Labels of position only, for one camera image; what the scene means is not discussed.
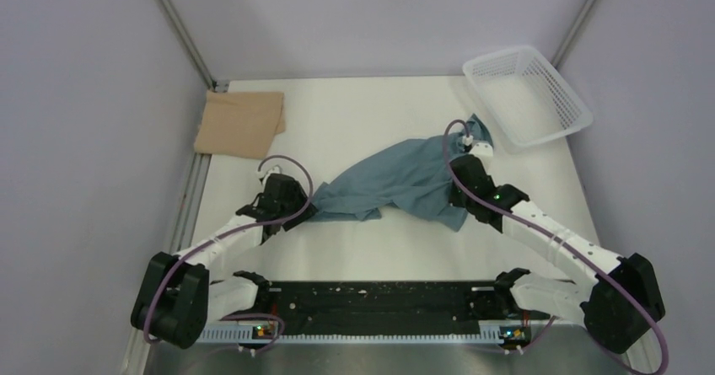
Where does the folded tan t-shirt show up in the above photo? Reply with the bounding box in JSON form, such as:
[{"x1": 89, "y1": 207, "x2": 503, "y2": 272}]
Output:
[{"x1": 193, "y1": 92, "x2": 286, "y2": 159}]

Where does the white plastic mesh basket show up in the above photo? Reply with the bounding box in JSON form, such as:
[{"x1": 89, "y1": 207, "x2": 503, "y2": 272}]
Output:
[{"x1": 462, "y1": 46, "x2": 594, "y2": 149}]

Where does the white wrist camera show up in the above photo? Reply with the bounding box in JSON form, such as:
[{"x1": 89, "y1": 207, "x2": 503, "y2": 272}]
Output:
[
  {"x1": 255, "y1": 165, "x2": 282, "y2": 183},
  {"x1": 461, "y1": 135, "x2": 494, "y2": 162}
]

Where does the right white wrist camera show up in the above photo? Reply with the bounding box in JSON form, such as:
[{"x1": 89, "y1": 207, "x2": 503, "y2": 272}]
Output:
[{"x1": 461, "y1": 135, "x2": 494, "y2": 162}]

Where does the aluminium post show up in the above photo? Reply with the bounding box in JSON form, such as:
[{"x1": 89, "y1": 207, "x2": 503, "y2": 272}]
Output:
[
  {"x1": 551, "y1": 0, "x2": 600, "y2": 69},
  {"x1": 156, "y1": 0, "x2": 217, "y2": 90}
]

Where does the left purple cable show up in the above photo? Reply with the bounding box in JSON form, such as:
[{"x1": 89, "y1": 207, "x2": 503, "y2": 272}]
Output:
[{"x1": 142, "y1": 154, "x2": 315, "y2": 345}]

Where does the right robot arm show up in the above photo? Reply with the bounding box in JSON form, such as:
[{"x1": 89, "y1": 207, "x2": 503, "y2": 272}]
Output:
[{"x1": 449, "y1": 154, "x2": 666, "y2": 354}]

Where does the right rear aluminium post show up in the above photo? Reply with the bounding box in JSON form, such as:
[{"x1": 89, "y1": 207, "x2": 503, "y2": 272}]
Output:
[{"x1": 551, "y1": 0, "x2": 600, "y2": 69}]

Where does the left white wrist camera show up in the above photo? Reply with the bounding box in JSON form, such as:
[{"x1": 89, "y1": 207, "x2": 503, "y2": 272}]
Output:
[{"x1": 255, "y1": 165, "x2": 282, "y2": 183}]

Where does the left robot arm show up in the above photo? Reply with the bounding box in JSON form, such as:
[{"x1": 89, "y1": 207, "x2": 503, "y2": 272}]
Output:
[{"x1": 130, "y1": 169, "x2": 317, "y2": 349}]

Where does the left rear aluminium post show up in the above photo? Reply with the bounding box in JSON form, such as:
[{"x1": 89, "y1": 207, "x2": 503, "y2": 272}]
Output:
[{"x1": 156, "y1": 0, "x2": 217, "y2": 90}]

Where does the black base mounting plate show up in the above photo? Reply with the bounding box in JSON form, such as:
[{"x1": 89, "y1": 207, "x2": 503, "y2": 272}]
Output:
[{"x1": 252, "y1": 281, "x2": 524, "y2": 335}]

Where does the blue-grey t-shirt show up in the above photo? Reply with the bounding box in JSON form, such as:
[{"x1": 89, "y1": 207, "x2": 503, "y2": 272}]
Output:
[{"x1": 310, "y1": 135, "x2": 468, "y2": 232}]

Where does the left side aluminium rail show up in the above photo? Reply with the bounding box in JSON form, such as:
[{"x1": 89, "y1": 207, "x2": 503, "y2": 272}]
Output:
[{"x1": 168, "y1": 153, "x2": 212, "y2": 252}]

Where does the white cable duct strip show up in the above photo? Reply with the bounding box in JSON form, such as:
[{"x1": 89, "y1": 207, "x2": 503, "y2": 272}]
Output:
[{"x1": 196, "y1": 323, "x2": 530, "y2": 346}]

